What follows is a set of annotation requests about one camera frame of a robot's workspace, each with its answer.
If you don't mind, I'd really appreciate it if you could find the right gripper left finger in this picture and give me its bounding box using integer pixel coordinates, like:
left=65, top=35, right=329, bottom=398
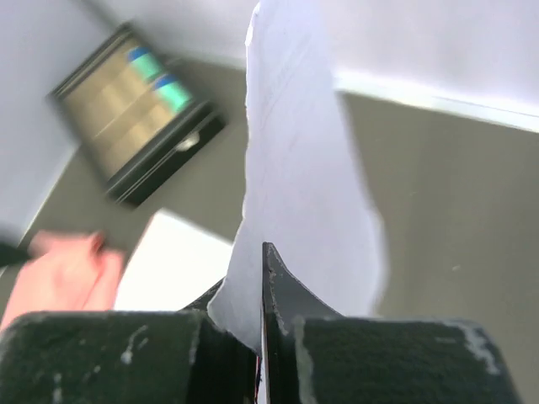
left=1, top=290, right=257, bottom=404

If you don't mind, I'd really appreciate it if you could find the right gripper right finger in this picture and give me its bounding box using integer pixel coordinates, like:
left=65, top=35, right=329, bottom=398
left=262, top=242, right=520, bottom=403

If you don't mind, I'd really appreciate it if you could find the white text document sheet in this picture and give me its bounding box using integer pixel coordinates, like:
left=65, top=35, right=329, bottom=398
left=114, top=209, right=232, bottom=311

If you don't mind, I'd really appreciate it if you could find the pink cloth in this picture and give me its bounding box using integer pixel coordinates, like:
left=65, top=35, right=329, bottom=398
left=1, top=231, right=125, bottom=330

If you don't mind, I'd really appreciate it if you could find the white table form sheet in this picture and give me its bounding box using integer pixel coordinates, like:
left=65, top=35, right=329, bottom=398
left=208, top=1, right=387, bottom=351

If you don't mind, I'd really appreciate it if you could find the black compartment box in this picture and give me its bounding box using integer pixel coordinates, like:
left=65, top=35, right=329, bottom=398
left=50, top=23, right=226, bottom=206

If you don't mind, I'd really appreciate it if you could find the right teal roll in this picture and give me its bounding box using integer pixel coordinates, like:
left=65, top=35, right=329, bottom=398
left=154, top=74, right=192, bottom=114

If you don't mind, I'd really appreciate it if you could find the teal roll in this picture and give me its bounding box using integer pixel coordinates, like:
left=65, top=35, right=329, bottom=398
left=127, top=46, right=164, bottom=82
left=154, top=74, right=192, bottom=114

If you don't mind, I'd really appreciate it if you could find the left teal roll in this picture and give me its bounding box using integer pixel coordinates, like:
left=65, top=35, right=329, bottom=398
left=127, top=46, right=164, bottom=82

